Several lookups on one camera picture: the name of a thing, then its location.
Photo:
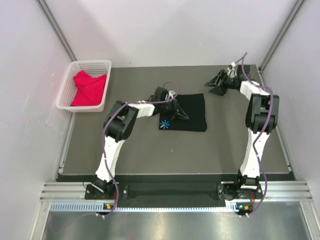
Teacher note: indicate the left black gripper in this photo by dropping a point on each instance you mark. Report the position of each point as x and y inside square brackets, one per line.
[176, 109]

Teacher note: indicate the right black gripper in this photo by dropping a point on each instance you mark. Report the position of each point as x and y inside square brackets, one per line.
[218, 90]

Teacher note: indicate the black t-shirt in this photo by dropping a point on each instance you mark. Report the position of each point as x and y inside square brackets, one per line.
[194, 107]

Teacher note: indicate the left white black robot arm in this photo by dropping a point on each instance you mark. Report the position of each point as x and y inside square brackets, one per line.
[119, 126]

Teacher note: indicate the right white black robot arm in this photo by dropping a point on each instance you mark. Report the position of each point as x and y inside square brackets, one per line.
[261, 119]

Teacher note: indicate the crumpled red t-shirt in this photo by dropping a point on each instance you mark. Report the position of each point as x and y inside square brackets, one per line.
[90, 89]

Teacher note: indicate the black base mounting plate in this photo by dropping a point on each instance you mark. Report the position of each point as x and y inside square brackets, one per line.
[172, 191]

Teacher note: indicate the white perforated plastic basket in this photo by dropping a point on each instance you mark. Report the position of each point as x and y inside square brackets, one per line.
[67, 91]

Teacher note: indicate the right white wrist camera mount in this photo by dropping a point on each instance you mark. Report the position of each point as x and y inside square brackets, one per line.
[231, 72]

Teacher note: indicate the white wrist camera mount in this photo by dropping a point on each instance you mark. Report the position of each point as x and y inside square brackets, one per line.
[231, 72]
[171, 95]

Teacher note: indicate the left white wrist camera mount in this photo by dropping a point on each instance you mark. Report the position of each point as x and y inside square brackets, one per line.
[171, 95]

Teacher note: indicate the aluminium frame rail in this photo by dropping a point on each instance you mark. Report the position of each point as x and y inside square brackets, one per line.
[276, 191]

